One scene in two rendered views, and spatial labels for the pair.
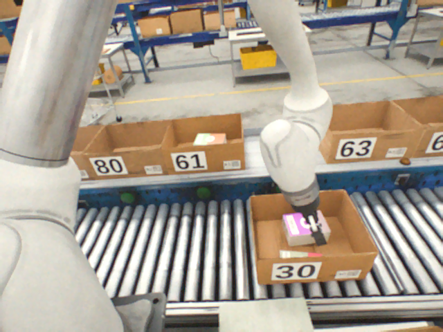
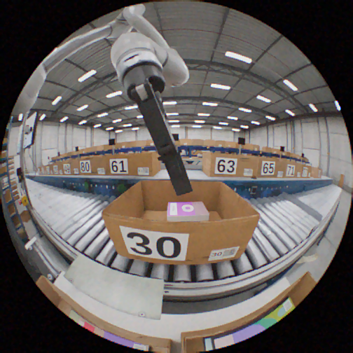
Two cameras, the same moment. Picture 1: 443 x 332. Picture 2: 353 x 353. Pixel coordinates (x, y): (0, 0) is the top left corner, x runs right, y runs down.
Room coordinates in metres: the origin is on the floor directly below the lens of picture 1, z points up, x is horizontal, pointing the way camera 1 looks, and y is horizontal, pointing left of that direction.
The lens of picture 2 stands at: (0.26, -0.25, 1.05)
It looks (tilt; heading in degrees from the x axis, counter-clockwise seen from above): 14 degrees down; 358
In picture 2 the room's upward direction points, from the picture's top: straight up
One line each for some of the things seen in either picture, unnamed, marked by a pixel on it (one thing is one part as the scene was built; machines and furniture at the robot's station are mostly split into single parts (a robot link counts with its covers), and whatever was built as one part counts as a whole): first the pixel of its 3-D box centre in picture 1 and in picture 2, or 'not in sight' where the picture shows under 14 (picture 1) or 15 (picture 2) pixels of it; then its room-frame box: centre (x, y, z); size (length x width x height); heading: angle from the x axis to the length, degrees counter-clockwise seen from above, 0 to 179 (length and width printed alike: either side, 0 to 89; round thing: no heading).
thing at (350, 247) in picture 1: (303, 234); (180, 214); (0.56, -0.28, 0.83); 0.39 x 0.29 x 0.17; 85
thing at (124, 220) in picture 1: (112, 249); (66, 206); (0.69, 0.54, 0.72); 0.52 x 0.05 x 0.05; 174
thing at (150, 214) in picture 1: (140, 247); (75, 209); (0.68, 0.42, 0.72); 0.52 x 0.05 x 0.05; 174
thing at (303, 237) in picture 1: (304, 227); (186, 214); (0.62, -0.31, 0.79); 0.16 x 0.11 x 0.07; 89
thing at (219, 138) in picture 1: (210, 144); not in sight; (1.16, 0.04, 0.92); 0.16 x 0.11 x 0.07; 76
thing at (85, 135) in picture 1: (66, 153); (79, 165); (1.18, 0.84, 0.97); 0.39 x 0.29 x 0.17; 84
